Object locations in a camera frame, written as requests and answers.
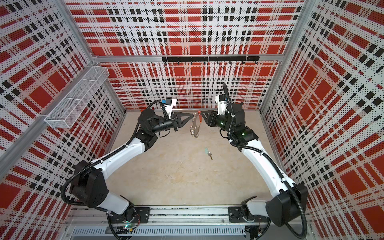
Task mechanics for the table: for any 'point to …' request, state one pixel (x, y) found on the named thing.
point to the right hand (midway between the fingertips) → (203, 113)
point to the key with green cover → (209, 153)
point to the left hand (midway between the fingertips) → (192, 117)
